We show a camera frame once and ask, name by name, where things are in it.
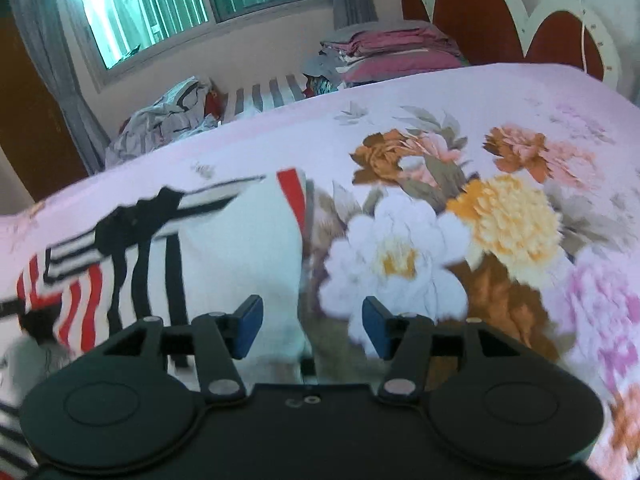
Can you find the crumpled grey white clothes pile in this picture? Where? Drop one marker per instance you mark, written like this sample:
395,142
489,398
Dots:
192,106

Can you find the pink floral bedsheet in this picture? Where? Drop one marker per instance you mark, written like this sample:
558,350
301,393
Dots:
501,202

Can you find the grey white striped cloth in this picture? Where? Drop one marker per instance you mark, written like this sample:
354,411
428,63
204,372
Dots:
262,96

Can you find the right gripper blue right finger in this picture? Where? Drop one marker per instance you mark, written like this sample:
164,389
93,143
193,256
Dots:
403,340

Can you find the dark wooden door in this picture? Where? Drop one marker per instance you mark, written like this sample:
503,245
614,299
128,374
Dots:
34,136

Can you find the red white scalloped headboard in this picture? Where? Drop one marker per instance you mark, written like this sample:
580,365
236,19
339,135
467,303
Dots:
503,31

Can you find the striped red black white sweater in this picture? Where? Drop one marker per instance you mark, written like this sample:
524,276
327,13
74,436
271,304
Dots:
102,380

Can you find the stack of folded pink clothes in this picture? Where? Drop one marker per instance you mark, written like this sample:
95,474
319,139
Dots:
377,51

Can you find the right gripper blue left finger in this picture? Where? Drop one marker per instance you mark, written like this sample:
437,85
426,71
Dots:
220,339

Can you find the colourful patterned cloth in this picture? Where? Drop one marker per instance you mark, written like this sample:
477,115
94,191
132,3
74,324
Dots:
320,85

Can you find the left grey curtain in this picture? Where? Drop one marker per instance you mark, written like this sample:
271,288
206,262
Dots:
41,29

